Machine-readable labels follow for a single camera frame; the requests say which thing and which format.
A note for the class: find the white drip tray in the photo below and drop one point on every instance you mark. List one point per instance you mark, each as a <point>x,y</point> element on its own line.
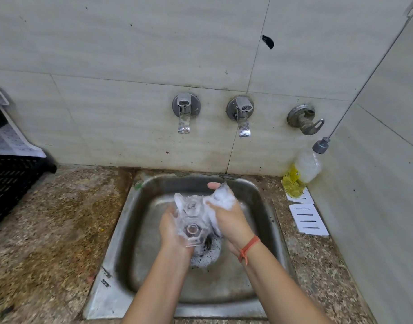
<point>12,143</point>

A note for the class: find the orange wrist thread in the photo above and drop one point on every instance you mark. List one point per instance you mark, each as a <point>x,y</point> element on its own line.
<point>249,247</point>

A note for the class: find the black tape piece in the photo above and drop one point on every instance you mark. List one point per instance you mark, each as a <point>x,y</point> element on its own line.
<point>268,41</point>

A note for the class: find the chrome wall tap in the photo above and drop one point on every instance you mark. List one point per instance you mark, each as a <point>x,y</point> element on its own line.
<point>185,106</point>
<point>240,109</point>

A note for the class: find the person's left hand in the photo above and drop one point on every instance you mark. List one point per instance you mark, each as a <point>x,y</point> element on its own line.
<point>171,236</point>

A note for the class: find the black dish rack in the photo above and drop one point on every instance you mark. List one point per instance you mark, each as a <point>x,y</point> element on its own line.
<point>12,185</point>

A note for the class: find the metal sink drain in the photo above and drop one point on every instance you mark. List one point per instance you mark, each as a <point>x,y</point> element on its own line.
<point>208,254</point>

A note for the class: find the person's right forearm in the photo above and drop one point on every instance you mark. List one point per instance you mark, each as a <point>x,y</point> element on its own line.
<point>284,290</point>

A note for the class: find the person's right hand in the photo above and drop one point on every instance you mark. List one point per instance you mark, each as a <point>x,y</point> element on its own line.
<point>233,222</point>

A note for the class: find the clear glass cup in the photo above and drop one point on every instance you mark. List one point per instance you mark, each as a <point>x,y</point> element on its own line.
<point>193,219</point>

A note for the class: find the grey wall valve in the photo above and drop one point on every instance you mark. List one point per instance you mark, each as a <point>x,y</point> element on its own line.
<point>300,114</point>

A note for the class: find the stainless steel sink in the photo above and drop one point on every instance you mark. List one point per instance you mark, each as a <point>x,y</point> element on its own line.
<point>260,212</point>

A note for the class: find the person's left forearm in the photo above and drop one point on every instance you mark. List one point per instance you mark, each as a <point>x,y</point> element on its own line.
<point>155,286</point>

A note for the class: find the yellow dish soap bottle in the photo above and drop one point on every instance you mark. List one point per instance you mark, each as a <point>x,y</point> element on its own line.
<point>299,178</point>

